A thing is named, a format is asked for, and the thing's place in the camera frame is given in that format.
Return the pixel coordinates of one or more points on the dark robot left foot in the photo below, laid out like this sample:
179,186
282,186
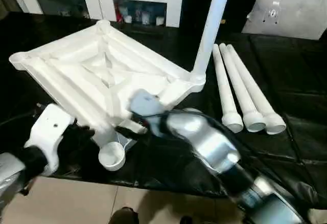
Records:
124,216

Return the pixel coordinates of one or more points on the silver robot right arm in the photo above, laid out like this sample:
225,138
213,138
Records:
209,142

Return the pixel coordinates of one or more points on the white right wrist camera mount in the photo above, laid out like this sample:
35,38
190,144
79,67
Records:
145,103

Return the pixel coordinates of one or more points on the red figurine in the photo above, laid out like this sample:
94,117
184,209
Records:
119,14

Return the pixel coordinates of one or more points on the white plastic table leg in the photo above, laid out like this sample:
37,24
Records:
242,88
224,86
255,93
212,29

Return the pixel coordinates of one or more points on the small white cup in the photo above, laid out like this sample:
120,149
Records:
160,21
127,19

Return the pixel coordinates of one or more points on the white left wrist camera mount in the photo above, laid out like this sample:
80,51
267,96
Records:
48,124

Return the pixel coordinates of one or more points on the white plastic table top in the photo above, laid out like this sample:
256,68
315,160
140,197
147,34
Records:
76,68

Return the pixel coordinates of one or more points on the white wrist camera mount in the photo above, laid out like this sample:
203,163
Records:
145,103
48,124

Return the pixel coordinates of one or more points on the dark robot foot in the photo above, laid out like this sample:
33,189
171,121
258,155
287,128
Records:
124,216
186,220

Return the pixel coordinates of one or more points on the dark robot right foot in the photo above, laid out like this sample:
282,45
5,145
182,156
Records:
186,220

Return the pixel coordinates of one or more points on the grey padded backrest cushion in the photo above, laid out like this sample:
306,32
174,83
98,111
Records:
293,17

